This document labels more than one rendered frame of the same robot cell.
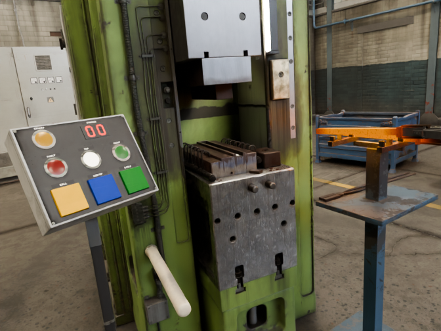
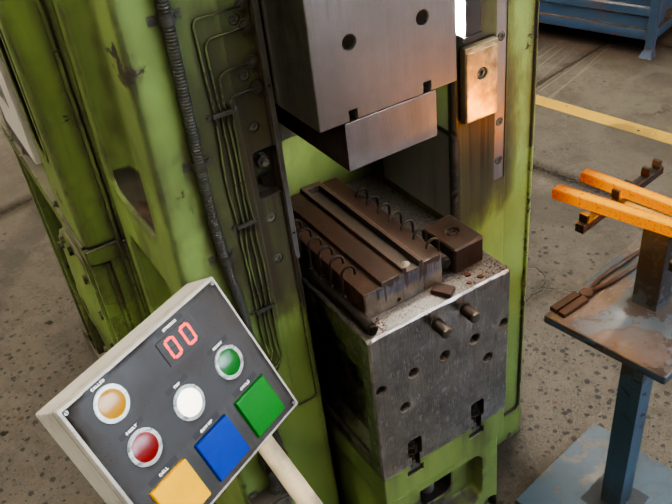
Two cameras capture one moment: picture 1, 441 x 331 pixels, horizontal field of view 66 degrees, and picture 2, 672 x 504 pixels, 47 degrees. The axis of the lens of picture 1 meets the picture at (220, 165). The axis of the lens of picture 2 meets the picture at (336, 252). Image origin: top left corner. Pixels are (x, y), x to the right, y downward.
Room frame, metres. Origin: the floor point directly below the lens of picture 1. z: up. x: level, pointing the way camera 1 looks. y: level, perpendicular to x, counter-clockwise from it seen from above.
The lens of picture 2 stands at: (0.08, 0.18, 1.96)
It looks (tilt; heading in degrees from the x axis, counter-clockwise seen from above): 36 degrees down; 355
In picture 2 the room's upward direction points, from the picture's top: 7 degrees counter-clockwise
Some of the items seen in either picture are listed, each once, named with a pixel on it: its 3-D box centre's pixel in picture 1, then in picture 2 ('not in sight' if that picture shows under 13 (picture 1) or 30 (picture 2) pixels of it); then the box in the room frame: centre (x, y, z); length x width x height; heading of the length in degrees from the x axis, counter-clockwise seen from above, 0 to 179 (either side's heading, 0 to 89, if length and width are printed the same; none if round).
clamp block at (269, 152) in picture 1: (265, 157); (452, 243); (1.43, -0.20, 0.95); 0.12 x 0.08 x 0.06; 23
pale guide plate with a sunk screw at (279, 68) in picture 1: (279, 79); (479, 81); (1.55, -0.29, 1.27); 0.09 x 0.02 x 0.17; 113
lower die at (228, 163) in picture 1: (213, 155); (349, 240); (1.50, 0.03, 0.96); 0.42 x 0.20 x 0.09; 23
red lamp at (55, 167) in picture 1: (56, 167); (145, 447); (0.88, 0.43, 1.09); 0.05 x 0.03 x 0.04; 113
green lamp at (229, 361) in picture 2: (121, 152); (229, 362); (1.03, 0.30, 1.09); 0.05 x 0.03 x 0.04; 113
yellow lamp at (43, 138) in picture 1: (44, 139); (111, 403); (0.91, 0.47, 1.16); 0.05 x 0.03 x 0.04; 113
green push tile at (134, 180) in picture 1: (133, 180); (258, 405); (1.00, 0.27, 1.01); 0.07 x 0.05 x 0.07; 138
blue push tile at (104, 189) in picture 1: (104, 189); (221, 447); (0.92, 0.33, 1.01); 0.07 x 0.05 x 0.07; 138
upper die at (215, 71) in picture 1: (207, 73); (332, 94); (1.50, 0.03, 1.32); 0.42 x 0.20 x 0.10; 23
